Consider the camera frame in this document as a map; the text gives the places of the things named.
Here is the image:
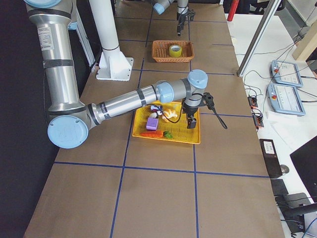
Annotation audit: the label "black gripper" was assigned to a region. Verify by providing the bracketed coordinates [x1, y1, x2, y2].
[177, 8, 195, 24]
[182, 103, 198, 119]

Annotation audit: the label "yellow tape roll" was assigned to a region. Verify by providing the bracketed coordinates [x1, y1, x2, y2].
[169, 44, 182, 58]

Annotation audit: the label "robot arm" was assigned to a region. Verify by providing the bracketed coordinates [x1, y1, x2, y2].
[152, 0, 195, 23]
[26, 0, 211, 149]

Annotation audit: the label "yellow plastic woven basket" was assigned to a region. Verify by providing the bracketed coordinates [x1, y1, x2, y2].
[132, 105, 201, 144]

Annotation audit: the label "brown wicker basket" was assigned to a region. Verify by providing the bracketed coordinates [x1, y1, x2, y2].
[152, 40, 194, 63]

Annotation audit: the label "toy croissant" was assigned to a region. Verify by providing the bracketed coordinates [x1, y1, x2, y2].
[161, 109, 178, 122]

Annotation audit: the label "purple foam cube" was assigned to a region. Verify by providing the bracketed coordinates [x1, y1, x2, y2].
[146, 118, 159, 130]

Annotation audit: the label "toy carrot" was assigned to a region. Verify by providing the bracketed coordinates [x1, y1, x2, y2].
[140, 130, 173, 139]

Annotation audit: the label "red cylinder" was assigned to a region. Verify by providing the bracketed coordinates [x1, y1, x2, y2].
[227, 0, 239, 22]

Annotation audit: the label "orange black connector block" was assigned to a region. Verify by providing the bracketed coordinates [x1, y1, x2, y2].
[248, 96, 258, 109]

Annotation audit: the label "near teach pendant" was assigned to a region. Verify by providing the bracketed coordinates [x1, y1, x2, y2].
[267, 83, 306, 116]

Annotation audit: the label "teach pendant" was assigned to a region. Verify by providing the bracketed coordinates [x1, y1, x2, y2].
[271, 60, 303, 88]
[267, 83, 306, 116]

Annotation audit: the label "black power supply box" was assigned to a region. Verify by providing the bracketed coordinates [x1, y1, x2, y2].
[259, 139, 282, 179]

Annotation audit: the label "far teach pendant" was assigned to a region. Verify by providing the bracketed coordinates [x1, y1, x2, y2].
[271, 60, 303, 88]

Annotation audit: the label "black monitor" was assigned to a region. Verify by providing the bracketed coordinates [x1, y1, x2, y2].
[290, 138, 317, 202]

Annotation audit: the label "black camera cable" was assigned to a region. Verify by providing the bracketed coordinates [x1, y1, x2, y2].
[163, 99, 228, 130]

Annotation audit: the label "aluminium camera post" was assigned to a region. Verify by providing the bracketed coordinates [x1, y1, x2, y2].
[237, 0, 281, 77]

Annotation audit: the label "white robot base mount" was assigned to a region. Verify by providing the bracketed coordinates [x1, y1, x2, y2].
[89, 0, 134, 81]

